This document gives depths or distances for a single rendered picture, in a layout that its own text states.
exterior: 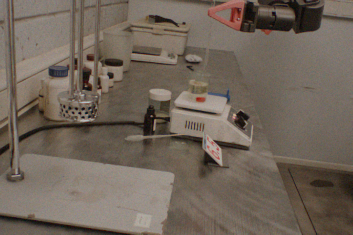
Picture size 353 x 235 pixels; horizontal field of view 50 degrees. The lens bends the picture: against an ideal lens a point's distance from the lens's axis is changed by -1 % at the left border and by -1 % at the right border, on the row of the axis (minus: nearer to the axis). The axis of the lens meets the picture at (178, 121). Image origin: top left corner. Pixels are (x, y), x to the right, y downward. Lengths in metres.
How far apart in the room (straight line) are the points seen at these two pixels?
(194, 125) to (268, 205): 0.30
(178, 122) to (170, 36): 1.15
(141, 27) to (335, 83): 1.28
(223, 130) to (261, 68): 1.58
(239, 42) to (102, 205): 1.91
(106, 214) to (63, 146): 0.29
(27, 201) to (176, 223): 0.24
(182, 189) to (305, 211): 0.88
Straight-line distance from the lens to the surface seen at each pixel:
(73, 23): 0.57
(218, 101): 0.96
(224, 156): 0.86
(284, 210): 0.71
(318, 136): 2.67
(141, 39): 2.04
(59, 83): 0.97
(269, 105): 2.53
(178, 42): 2.02
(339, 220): 1.53
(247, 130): 0.95
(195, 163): 0.81
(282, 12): 0.95
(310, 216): 1.50
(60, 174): 0.72
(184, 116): 0.90
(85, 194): 0.66
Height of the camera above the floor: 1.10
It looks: 20 degrees down
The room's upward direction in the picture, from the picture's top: 6 degrees clockwise
